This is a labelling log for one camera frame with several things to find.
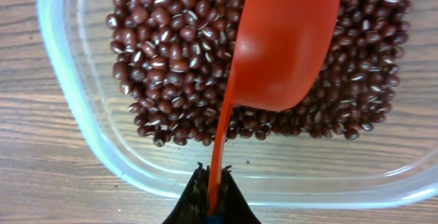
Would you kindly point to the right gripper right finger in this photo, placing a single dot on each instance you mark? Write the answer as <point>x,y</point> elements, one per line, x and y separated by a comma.
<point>232,207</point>

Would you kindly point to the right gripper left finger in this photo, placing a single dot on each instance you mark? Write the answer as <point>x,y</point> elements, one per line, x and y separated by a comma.
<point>192,204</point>

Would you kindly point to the red scoop blue handle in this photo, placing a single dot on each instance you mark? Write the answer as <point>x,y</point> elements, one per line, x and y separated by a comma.
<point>279,51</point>

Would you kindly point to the red beans pile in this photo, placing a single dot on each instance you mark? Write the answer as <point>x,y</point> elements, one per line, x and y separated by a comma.
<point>174,59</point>

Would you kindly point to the clear plastic container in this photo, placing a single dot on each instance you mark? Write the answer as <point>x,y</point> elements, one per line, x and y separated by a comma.
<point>395,164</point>

